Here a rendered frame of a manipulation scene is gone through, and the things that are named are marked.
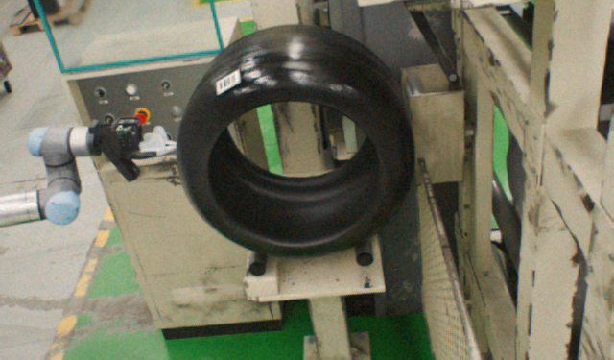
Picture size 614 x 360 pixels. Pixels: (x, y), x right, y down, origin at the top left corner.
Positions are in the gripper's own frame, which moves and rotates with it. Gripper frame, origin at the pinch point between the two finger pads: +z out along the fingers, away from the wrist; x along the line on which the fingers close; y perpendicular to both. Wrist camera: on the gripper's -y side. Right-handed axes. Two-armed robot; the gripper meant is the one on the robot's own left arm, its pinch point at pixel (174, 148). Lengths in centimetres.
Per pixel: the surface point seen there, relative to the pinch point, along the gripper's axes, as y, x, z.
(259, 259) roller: -28.3, -9.2, 20.7
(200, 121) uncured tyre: 13.6, -11.1, 10.0
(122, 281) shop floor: -131, 91, -63
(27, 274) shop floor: -138, 104, -118
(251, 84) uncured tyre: 22.6, -11.2, 22.1
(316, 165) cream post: -21.7, 26.1, 35.3
